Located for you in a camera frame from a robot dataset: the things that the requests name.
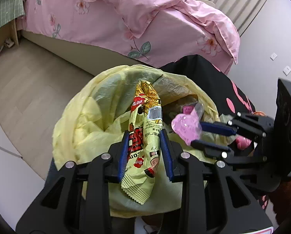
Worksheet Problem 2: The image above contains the pink heart candy wrapper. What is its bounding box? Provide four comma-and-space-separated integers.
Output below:
171, 102, 204, 146

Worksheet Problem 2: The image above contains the yellow cartoon snack wrapper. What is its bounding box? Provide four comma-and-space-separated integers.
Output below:
121, 80, 163, 205

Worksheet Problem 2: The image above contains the yellow bag trash bin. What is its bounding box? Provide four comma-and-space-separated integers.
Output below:
52, 65, 232, 218

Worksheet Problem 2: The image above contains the pink jar with lid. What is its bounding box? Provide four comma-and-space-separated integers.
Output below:
235, 135, 252, 150

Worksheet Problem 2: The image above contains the black pink tablecloth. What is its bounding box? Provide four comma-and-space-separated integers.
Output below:
160, 55, 265, 156

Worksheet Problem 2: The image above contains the pink floral duvet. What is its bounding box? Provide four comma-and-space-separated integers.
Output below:
53, 0, 241, 65

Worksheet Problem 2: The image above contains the bed with pink sheet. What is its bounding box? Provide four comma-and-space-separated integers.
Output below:
17, 0, 237, 73

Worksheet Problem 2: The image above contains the wooden nightstand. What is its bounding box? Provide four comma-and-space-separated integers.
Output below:
0, 20, 19, 46

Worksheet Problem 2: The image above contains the wall switch right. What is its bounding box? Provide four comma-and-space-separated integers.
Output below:
282, 66, 291, 76

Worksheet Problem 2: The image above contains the wall switch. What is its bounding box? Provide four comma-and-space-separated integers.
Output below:
270, 53, 277, 61
282, 66, 291, 76

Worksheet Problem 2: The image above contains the wall switch left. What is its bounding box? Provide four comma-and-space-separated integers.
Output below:
270, 53, 277, 61

